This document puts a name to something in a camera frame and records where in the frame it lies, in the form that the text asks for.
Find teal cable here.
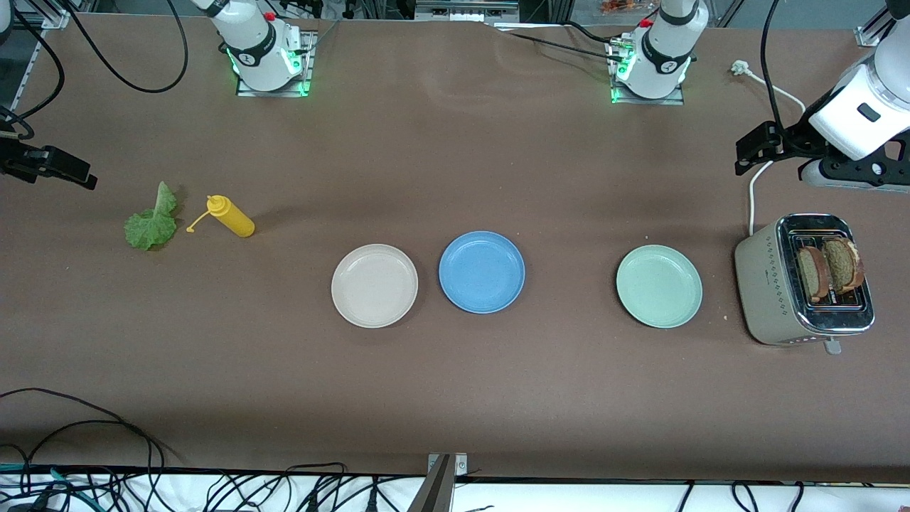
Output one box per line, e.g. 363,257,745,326
0,462,95,510

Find white toaster power cable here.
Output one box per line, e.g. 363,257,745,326
731,60,808,237

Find orange packet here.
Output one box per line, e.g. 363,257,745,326
601,0,662,16

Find black looped cable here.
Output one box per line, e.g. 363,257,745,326
21,420,166,498
0,388,178,463

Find beige round plate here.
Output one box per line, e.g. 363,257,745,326
331,244,419,329

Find aluminium profile post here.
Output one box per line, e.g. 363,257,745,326
407,453,469,512

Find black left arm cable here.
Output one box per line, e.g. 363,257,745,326
760,0,808,136

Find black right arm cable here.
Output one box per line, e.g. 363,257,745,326
0,0,191,141

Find brown bread slice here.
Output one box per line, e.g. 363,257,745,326
823,237,866,296
796,245,831,300

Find blue round plate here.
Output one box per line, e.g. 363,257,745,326
438,230,526,314

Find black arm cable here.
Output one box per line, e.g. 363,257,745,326
0,0,191,141
760,0,808,136

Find green round plate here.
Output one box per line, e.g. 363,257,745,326
616,245,704,329

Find yellow mustard squeeze bottle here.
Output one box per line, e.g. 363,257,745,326
186,194,255,239

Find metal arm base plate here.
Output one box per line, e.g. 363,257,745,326
610,36,685,106
236,31,317,98

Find aluminium frame profile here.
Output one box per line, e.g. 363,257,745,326
20,0,72,29
857,0,910,49

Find beige chrome toaster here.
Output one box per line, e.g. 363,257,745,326
734,213,877,355

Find black cable on table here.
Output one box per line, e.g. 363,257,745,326
491,21,626,61

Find grey metal box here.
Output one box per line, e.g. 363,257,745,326
416,0,520,22

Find green lettuce leaf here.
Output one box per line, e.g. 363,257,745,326
124,181,178,251

